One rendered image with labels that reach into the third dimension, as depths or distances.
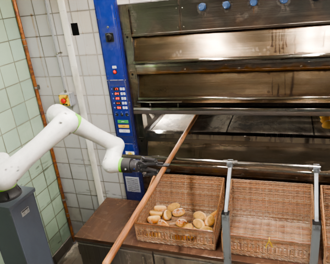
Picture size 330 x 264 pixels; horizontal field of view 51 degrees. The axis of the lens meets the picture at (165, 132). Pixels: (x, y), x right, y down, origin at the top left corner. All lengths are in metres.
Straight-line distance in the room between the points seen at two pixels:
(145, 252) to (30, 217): 0.82
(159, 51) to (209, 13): 0.41
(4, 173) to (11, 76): 1.12
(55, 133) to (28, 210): 0.52
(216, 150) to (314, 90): 0.77
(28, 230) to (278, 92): 1.70
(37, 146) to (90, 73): 0.99
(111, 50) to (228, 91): 0.85
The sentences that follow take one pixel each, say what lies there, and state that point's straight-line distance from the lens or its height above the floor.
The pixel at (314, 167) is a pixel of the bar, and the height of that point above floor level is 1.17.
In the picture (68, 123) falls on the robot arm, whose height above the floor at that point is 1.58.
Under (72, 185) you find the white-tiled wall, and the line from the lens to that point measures 3.23.
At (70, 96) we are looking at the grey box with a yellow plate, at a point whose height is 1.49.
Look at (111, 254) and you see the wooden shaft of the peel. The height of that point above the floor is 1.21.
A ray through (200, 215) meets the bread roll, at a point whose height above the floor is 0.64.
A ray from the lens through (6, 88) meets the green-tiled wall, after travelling 2.77.
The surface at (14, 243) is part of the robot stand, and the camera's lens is 2.19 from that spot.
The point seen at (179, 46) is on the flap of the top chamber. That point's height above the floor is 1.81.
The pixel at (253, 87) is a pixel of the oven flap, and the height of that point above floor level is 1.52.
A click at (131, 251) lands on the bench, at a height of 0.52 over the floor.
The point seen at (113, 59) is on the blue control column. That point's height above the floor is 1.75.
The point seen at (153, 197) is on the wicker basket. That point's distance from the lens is 2.73.
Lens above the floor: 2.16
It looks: 22 degrees down
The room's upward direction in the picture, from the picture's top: 6 degrees counter-clockwise
